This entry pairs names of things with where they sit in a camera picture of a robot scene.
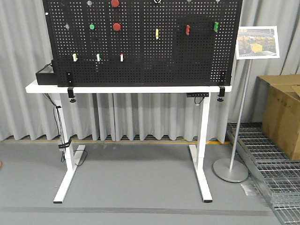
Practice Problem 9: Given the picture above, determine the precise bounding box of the lower red round button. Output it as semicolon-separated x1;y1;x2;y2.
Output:
112;22;122;31

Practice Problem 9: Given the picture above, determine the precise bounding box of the red round button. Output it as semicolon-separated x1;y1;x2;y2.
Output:
112;22;122;31
111;0;120;8

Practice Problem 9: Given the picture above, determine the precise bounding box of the upper red round button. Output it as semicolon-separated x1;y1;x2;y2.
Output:
111;0;120;8

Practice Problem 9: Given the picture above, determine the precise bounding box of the desk height control panel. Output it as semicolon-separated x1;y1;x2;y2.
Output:
186;92;209;98

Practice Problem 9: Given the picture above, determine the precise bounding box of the white standing desk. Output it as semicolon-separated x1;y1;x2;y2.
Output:
25;80;232;204

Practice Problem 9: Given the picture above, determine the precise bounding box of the right black table clamp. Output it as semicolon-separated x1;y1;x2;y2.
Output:
217;70;227;103

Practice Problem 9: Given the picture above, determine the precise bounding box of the black table clamp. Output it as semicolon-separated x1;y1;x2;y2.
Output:
66;71;76;103
217;70;227;103

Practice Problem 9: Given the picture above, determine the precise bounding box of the black perforated pegboard panel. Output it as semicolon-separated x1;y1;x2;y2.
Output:
43;0;242;87

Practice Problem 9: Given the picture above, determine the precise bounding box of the left black table clamp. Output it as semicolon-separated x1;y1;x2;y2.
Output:
66;71;76;103

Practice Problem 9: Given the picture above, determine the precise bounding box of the black box behind panel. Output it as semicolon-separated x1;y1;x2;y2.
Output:
36;61;58;85

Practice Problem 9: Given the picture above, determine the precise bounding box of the silver sign stand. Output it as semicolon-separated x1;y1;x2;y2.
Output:
213;26;280;183

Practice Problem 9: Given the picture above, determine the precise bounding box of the grey curtain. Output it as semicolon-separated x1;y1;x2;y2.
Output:
0;0;300;141

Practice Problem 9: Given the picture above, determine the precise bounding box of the brown cardboard box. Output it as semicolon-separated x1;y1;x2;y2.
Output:
259;74;300;160

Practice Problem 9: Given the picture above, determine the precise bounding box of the metal floor grating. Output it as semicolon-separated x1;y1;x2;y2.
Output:
237;122;300;225

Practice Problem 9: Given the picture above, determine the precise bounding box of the red white rocker switch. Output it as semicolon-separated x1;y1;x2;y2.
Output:
120;53;124;62

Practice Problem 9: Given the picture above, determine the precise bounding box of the red toggle switch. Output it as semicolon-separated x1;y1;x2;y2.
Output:
186;25;191;36

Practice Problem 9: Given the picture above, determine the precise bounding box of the yellow white rocker switch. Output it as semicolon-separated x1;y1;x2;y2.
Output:
72;53;78;62

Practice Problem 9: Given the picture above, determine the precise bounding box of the black desk power cable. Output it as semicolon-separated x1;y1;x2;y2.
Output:
44;93;88;167

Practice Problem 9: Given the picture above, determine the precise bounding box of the green toggle switch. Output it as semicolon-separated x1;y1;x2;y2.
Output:
213;22;219;32

